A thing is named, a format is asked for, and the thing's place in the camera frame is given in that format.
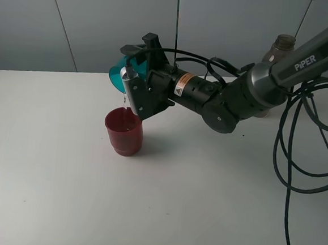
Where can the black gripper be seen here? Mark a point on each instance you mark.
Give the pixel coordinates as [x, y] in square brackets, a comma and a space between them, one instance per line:
[159, 70]

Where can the teal transparent plastic cup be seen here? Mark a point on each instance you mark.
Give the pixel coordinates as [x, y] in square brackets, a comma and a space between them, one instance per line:
[118, 72]

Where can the smoky transparent water bottle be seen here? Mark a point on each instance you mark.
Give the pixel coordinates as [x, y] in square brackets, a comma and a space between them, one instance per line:
[283, 45]

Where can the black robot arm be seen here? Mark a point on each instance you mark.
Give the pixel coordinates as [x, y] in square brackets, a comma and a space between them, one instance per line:
[238, 94]

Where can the red plastic cup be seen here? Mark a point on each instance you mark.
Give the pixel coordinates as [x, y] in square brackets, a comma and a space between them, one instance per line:
[125, 131]

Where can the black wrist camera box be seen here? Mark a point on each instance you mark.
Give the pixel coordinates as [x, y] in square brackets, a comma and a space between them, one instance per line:
[143, 103]

